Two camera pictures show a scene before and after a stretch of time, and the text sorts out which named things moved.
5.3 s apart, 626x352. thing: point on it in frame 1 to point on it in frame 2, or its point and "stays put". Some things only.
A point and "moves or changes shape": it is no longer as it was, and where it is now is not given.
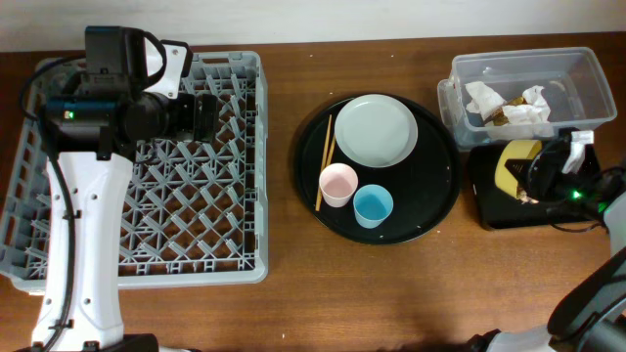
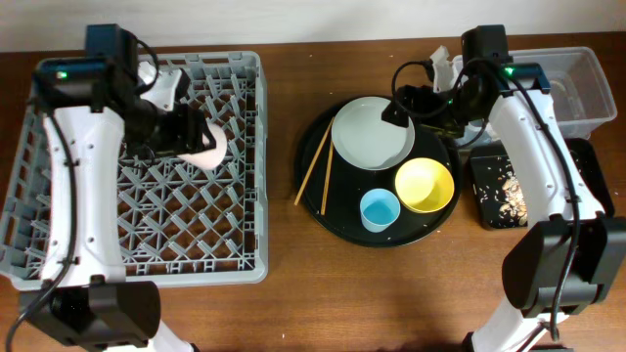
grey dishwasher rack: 198,214 stays put
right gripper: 530,172 to 406,101
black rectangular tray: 502,212 stays put
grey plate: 376,130 stays put
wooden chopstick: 319,198 to 311,162
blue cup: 372,203 moves or changes shape
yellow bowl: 512,151 moves or changes shape
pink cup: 338,183 to 209,158
